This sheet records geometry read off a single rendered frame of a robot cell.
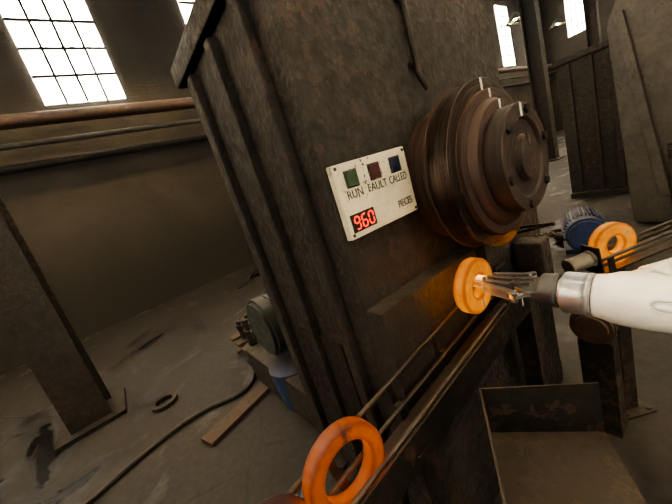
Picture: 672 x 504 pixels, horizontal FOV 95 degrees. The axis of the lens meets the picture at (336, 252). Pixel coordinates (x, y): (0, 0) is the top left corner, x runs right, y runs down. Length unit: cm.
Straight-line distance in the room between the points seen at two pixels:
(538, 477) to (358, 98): 88
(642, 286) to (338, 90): 73
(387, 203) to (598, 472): 66
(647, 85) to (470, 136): 288
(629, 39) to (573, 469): 333
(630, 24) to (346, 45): 306
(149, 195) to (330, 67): 597
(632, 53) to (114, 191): 680
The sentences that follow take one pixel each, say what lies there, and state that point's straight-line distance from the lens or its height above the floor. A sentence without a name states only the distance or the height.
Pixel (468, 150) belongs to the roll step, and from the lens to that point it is 86.
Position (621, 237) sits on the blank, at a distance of 148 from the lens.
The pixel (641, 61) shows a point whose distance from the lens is 370.
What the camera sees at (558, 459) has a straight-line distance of 80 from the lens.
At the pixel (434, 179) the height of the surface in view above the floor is 113.
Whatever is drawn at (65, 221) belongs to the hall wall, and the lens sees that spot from 658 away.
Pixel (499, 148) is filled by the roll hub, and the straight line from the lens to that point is 86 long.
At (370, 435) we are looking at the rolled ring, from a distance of 73.
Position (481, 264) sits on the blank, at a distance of 92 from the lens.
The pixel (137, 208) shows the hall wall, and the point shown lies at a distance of 659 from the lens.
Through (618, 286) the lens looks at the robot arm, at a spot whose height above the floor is 87.
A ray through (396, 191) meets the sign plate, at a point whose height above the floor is 113.
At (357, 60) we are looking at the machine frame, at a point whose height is 147.
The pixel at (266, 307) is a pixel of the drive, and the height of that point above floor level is 64.
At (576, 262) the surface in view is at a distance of 138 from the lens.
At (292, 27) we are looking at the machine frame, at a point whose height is 154.
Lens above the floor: 121
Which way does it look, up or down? 13 degrees down
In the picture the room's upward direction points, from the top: 18 degrees counter-clockwise
